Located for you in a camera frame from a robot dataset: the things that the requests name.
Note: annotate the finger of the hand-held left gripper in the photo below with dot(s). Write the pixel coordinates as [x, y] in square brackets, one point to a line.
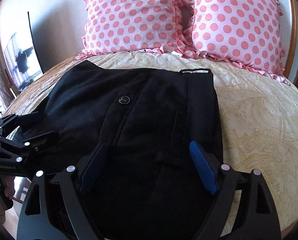
[19, 120]
[26, 145]

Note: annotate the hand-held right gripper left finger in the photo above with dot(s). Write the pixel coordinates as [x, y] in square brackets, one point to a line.
[94, 165]

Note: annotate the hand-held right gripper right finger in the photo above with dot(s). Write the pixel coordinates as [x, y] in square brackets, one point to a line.
[203, 167]

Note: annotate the black pants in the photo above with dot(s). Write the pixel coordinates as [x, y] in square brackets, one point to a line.
[139, 120]

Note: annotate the person's left hand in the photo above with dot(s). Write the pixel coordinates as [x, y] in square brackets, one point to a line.
[9, 187]

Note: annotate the black framed mirror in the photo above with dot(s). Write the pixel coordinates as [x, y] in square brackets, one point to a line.
[24, 55]

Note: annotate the yellow patterned bedspread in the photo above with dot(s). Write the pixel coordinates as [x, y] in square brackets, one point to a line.
[258, 120]

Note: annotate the pink polka dot pillow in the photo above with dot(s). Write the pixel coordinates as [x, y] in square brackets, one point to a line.
[134, 17]
[233, 22]

